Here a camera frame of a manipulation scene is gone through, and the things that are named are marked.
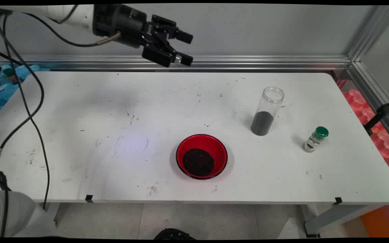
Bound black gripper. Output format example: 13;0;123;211
112;4;194;68

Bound tall clear plastic jar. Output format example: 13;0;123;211
251;86;285;136

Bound black seeds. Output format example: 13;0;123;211
182;148;215;177
251;111;274;136

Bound red bowl with black rim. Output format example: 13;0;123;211
176;134;228;180

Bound small red bottle green cap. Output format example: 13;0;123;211
4;67;20;85

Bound blue cloth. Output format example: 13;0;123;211
0;64;50;123

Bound spice bottle with green cap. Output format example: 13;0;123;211
303;126;329;153

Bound black chair base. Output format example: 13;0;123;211
153;228;198;240

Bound grey table leg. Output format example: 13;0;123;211
302;202;386;238
44;202;62;226

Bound red bubble wrap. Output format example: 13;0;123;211
333;71;389;185

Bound orange box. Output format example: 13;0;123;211
360;204;389;238

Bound black cable with silver plug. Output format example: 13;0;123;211
10;4;121;48

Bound long aluminium frame rail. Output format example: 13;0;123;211
0;55;352;72

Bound long black cable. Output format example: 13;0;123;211
0;15;50;210

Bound upright aluminium frame post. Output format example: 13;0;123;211
346;5;389;63

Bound short aluminium frame rail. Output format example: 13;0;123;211
348;61;389;147

